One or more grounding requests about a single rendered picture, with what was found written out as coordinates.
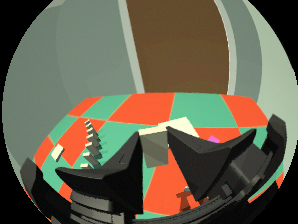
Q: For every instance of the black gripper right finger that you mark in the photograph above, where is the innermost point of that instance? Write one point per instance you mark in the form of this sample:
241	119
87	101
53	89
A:
201	161

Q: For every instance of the small pink block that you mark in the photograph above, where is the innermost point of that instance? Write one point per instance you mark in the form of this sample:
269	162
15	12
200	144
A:
212	138

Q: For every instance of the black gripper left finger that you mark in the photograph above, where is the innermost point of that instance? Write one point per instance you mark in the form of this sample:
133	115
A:
119	178

